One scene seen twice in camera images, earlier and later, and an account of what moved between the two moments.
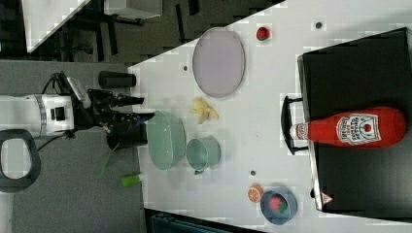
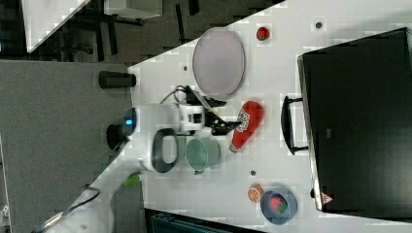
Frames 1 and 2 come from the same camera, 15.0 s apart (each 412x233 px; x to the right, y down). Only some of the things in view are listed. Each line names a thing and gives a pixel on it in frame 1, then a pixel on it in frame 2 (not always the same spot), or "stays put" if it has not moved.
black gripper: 99,110 -> 217,124
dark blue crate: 166,223 stays put
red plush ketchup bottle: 378,128 -> 250,117
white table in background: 41,16 stays put
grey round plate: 219,62 stays put
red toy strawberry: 262,33 stays put
